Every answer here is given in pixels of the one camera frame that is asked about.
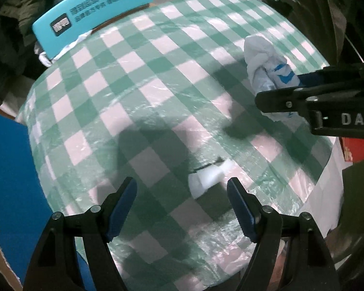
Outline red box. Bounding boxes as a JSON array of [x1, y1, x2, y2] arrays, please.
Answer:
[[341, 137, 364, 162]]

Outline black jacket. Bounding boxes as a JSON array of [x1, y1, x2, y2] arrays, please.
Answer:
[[0, 0, 53, 105]]

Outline white sock with blue print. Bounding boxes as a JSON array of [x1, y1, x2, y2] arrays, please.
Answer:
[[243, 35, 301, 119]]

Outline green checkered tablecloth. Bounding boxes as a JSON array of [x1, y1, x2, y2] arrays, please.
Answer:
[[17, 0, 337, 291]]

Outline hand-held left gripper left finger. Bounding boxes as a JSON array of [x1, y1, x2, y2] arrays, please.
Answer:
[[24, 177, 138, 291]]

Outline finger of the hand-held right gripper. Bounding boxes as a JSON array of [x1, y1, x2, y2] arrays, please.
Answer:
[[297, 63, 364, 88], [255, 80, 364, 114]]

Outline teal chair backrest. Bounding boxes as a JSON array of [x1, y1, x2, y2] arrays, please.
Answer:
[[32, 0, 154, 60]]

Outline white paper piece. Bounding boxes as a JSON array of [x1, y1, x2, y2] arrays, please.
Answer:
[[188, 158, 236, 199]]

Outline cardboard box with blue flaps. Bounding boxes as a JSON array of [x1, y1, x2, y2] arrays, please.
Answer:
[[0, 109, 90, 291]]

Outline white plastic bag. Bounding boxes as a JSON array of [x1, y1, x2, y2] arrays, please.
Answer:
[[35, 32, 92, 66]]

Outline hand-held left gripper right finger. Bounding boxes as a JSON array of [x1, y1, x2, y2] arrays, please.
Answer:
[[227, 177, 342, 291]]

